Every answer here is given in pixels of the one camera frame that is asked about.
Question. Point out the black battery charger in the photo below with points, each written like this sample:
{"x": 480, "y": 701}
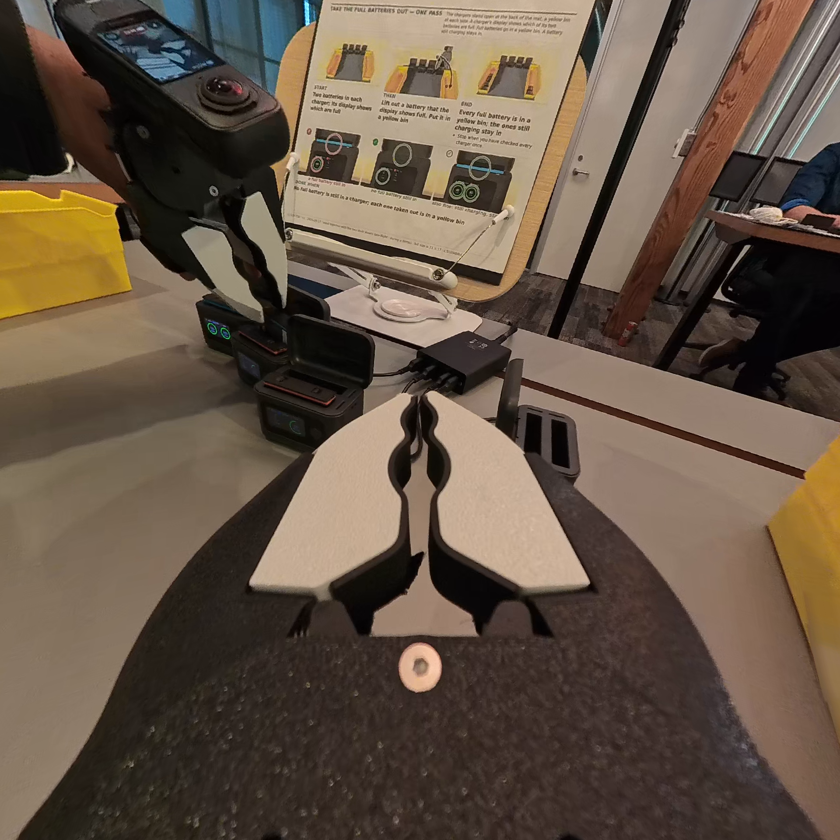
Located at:
{"x": 335, "y": 352}
{"x": 309, "y": 305}
{"x": 217, "y": 335}
{"x": 551, "y": 440}

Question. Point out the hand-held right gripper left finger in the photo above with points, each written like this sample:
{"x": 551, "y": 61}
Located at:
{"x": 341, "y": 512}

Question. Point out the black metal stand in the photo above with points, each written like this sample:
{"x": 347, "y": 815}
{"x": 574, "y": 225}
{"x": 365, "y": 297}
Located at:
{"x": 617, "y": 171}

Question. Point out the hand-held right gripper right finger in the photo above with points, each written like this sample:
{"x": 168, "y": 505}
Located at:
{"x": 505, "y": 512}

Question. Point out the person's left forearm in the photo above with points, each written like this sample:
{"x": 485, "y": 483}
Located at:
{"x": 26, "y": 92}

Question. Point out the wooden desk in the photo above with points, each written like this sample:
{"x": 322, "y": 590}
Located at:
{"x": 775, "y": 234}

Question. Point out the white stand base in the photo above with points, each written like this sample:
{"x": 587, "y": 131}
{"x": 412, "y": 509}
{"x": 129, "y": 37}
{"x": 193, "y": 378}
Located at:
{"x": 355, "y": 315}

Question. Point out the wooden sign board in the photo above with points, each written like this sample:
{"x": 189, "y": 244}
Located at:
{"x": 565, "y": 171}

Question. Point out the red-edged black battery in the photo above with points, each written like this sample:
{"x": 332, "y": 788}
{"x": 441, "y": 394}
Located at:
{"x": 305, "y": 390}

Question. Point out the yellow plastic bin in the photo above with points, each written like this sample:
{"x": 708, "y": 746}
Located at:
{"x": 59, "y": 256}
{"x": 814, "y": 578}

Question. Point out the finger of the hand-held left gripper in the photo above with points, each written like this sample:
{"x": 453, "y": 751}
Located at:
{"x": 221, "y": 263}
{"x": 273, "y": 236}

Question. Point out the black computer monitor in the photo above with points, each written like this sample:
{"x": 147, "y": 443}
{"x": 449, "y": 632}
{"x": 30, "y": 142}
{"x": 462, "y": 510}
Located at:
{"x": 735, "y": 177}
{"x": 777, "y": 180}

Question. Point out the black usb hub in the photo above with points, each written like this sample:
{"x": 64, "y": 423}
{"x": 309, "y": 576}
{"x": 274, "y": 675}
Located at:
{"x": 460, "y": 357}

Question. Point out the person's left hand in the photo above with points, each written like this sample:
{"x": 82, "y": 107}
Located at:
{"x": 79, "y": 112}

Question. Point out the wooden pillar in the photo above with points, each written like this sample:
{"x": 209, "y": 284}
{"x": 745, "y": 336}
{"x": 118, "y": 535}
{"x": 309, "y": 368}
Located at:
{"x": 709, "y": 158}

